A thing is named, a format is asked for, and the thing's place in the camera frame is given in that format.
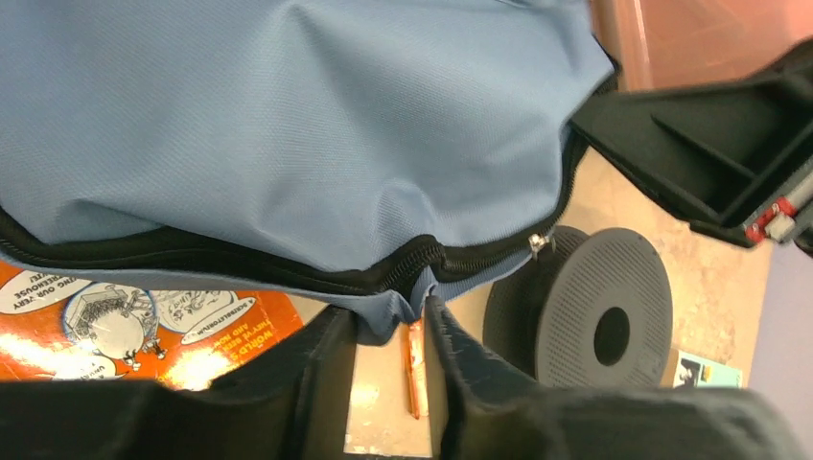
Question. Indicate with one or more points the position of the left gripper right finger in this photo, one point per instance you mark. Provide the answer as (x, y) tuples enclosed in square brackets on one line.
[(481, 407)]

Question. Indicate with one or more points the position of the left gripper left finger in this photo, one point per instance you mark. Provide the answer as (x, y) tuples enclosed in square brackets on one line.
[(291, 402)]

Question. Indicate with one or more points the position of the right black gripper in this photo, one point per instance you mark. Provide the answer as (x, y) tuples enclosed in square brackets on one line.
[(731, 159)]

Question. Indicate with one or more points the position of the orange illustrated book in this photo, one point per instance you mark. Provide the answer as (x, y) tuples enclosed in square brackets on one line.
[(66, 328)]

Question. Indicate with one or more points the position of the blue student backpack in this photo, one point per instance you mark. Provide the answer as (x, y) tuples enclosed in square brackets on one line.
[(368, 154)]

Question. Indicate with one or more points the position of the copper coloured marker pen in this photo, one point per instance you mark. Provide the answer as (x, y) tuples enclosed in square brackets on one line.
[(413, 348)]

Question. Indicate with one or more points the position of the teal paperback book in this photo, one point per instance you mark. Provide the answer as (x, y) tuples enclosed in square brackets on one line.
[(687, 370)]

